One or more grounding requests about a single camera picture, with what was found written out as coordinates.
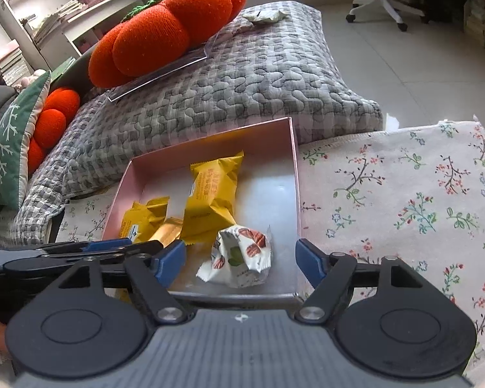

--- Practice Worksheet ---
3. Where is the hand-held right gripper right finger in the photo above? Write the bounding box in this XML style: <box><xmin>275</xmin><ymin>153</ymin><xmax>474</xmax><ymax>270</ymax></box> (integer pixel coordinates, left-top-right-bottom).
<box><xmin>294</xmin><ymin>238</ymin><xmax>433</xmax><ymax>325</ymax></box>

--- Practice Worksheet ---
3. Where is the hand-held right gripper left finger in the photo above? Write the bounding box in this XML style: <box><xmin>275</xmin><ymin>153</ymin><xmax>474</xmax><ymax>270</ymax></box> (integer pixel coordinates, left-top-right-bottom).
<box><xmin>44</xmin><ymin>240</ymin><xmax>188</xmax><ymax>326</ymax></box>

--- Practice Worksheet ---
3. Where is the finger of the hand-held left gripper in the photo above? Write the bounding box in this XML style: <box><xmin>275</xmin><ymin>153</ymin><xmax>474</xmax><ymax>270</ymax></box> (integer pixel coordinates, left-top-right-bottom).
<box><xmin>38</xmin><ymin>238</ymin><xmax>133</xmax><ymax>256</ymax></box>
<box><xmin>4</xmin><ymin>240</ymin><xmax>164</xmax><ymax>274</ymax></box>

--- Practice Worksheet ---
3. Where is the gold snack packet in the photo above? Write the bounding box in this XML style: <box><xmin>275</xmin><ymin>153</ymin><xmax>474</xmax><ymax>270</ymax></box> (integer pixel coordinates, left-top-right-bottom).
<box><xmin>147</xmin><ymin>216</ymin><xmax>184</xmax><ymax>247</ymax></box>

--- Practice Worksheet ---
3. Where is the yellow snack packet blue label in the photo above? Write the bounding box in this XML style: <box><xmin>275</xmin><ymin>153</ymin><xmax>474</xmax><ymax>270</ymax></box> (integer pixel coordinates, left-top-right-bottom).
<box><xmin>119</xmin><ymin>196</ymin><xmax>170</xmax><ymax>243</ymax></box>

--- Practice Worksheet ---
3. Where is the white nut-print snack packet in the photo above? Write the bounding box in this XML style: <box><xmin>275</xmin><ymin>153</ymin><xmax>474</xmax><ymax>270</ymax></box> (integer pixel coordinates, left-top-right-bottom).
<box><xmin>196</xmin><ymin>224</ymin><xmax>273</xmax><ymax>288</ymax></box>

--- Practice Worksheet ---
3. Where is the large yellow snack packet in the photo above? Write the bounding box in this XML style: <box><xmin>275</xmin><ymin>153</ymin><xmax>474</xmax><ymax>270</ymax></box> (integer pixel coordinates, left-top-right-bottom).
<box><xmin>182</xmin><ymin>150</ymin><xmax>245</xmax><ymax>247</ymax></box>

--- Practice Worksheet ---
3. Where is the pink cardboard box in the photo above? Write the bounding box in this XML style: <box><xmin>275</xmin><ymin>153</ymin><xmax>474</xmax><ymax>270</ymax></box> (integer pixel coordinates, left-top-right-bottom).
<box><xmin>101</xmin><ymin>116</ymin><xmax>302</xmax><ymax>297</ymax></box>

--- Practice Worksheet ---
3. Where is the green pillow white branch print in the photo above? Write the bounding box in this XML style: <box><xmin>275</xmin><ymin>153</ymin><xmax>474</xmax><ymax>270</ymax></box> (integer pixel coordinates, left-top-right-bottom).
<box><xmin>0</xmin><ymin>70</ymin><xmax>52</xmax><ymax>209</ymax></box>

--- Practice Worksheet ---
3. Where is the floral tablecloth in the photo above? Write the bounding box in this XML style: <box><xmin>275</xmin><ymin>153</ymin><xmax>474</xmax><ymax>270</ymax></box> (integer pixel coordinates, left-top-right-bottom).
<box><xmin>57</xmin><ymin>115</ymin><xmax>485</xmax><ymax>384</ymax></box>

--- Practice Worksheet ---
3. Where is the small orange pumpkin cushion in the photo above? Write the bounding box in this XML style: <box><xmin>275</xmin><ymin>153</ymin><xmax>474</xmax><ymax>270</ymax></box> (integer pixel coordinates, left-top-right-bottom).
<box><xmin>26</xmin><ymin>87</ymin><xmax>81</xmax><ymax>174</ymax></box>

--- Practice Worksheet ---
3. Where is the large orange pumpkin cushion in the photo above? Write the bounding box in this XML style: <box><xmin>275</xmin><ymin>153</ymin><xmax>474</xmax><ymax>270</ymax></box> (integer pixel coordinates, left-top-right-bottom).
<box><xmin>88</xmin><ymin>0</ymin><xmax>247</xmax><ymax>89</ymax></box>

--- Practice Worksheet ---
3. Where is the white green packet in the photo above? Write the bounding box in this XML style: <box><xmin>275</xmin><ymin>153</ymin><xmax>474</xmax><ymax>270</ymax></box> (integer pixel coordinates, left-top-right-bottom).
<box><xmin>242</xmin><ymin>6</ymin><xmax>288</xmax><ymax>27</ymax></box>

